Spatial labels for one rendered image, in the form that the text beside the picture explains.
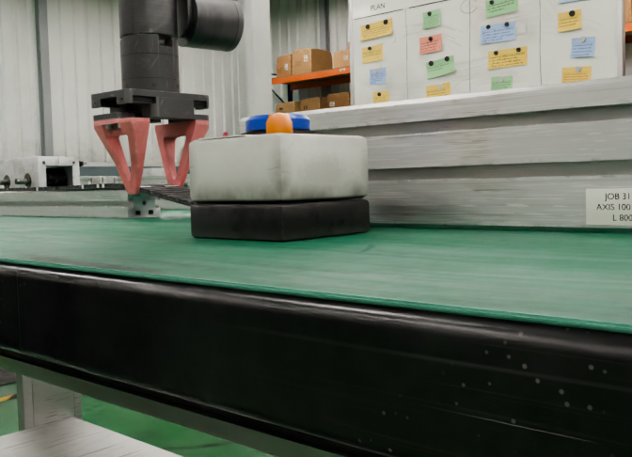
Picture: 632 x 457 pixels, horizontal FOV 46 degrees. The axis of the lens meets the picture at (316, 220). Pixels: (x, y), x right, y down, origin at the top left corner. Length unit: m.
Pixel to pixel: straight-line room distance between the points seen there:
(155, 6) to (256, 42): 8.17
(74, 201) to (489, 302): 0.71
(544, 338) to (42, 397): 1.91
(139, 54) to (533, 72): 3.05
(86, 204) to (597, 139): 0.57
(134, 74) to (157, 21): 0.06
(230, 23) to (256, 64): 8.07
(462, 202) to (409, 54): 3.60
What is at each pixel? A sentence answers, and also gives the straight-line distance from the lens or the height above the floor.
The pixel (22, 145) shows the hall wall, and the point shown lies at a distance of 12.89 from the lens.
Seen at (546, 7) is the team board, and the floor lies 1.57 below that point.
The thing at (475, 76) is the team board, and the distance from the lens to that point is 3.84.
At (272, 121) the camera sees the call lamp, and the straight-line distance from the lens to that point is 0.42.
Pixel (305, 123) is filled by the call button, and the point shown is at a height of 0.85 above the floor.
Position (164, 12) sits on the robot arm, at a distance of 0.77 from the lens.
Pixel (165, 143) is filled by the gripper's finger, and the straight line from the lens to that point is 0.81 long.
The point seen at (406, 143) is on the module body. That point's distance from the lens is 0.50.
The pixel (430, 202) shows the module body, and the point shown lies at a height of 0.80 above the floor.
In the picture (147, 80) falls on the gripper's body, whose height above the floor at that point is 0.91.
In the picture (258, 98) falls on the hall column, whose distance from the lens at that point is 8.84.
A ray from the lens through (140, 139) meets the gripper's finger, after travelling 0.74.
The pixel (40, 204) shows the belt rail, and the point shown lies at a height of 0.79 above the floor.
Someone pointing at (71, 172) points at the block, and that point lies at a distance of 1.61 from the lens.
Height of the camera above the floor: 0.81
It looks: 3 degrees down
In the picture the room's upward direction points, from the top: 2 degrees counter-clockwise
